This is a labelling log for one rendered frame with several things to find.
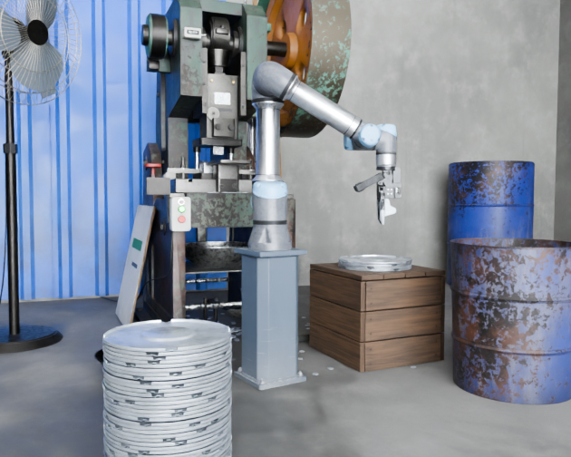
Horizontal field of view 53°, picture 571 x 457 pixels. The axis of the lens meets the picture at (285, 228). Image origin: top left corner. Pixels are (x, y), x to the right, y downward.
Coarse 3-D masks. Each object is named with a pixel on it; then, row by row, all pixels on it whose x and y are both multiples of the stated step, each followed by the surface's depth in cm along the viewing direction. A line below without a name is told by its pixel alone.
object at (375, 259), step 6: (342, 258) 233; (348, 258) 233; (354, 258) 233; (360, 258) 229; (366, 258) 227; (372, 258) 227; (378, 258) 227; (384, 258) 227; (390, 258) 228; (396, 258) 233; (402, 258) 233; (408, 258) 232; (378, 264) 215; (384, 264) 215; (390, 264) 215
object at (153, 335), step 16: (160, 320) 146; (176, 320) 147; (192, 320) 146; (128, 336) 130; (144, 336) 128; (160, 336) 128; (176, 336) 128; (192, 336) 130; (208, 336) 130; (224, 336) 131
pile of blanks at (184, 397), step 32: (128, 352) 119; (160, 352) 120; (192, 352) 120; (224, 352) 130; (128, 384) 119; (160, 384) 118; (192, 384) 120; (224, 384) 128; (128, 416) 120; (160, 416) 119; (192, 416) 121; (224, 416) 128; (128, 448) 122; (160, 448) 119; (192, 448) 121; (224, 448) 130
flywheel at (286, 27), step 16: (272, 0) 286; (288, 0) 276; (304, 0) 259; (272, 16) 290; (288, 16) 276; (304, 16) 266; (272, 32) 295; (288, 32) 276; (304, 32) 259; (288, 48) 267; (304, 48) 260; (288, 64) 271; (304, 64) 260; (304, 80) 252; (288, 112) 269
